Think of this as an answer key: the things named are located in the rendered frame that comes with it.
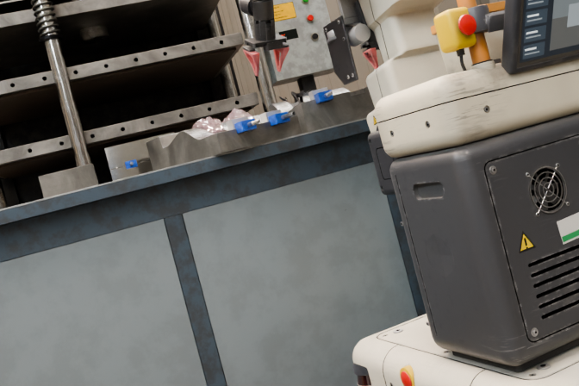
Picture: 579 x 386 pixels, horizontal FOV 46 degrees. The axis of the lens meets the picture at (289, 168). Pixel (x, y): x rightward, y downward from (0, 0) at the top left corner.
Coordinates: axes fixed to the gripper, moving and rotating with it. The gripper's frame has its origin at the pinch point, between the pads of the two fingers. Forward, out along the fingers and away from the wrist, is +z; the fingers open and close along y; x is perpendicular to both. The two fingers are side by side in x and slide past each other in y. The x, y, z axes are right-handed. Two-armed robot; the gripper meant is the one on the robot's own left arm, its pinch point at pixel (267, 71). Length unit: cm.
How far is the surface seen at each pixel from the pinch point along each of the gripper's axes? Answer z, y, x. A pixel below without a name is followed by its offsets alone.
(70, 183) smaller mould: 26, 56, -16
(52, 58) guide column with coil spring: 8, 43, -93
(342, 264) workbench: 53, -7, 25
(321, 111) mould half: 13.5, -13.8, 5.3
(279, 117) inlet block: 10.1, 2.6, 10.9
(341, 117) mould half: 15.9, -19.1, 7.4
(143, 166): 51, 21, -73
